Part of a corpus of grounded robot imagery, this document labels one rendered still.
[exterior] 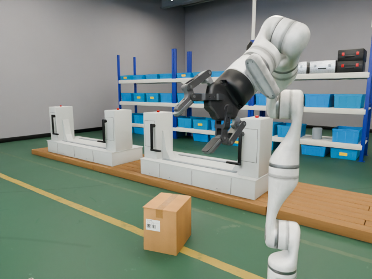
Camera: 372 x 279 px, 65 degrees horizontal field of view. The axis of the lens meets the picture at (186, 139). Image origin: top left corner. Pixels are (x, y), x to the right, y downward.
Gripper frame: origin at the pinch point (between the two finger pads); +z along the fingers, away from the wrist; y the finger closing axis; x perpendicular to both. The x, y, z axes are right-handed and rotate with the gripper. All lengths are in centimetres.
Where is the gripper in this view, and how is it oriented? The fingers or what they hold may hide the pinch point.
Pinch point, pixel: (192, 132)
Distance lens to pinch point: 52.9
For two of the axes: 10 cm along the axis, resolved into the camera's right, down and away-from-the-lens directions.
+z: -6.5, 6.9, -3.3
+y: -5.8, -7.3, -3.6
